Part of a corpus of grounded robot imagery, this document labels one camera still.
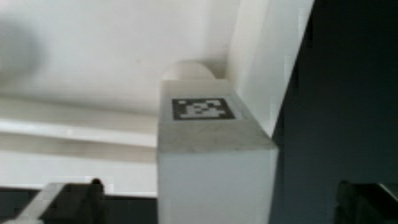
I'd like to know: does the white table leg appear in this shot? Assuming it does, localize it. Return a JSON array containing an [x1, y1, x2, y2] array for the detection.
[[154, 79, 278, 224]]

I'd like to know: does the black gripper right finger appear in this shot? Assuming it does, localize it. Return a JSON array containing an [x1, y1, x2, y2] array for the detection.
[[333, 181, 398, 224]]

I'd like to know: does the white square tabletop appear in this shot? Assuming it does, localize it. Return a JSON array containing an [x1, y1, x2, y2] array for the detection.
[[0, 0, 316, 146]]

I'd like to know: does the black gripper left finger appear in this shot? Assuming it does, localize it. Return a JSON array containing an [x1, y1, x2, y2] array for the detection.
[[38, 179, 106, 224]]

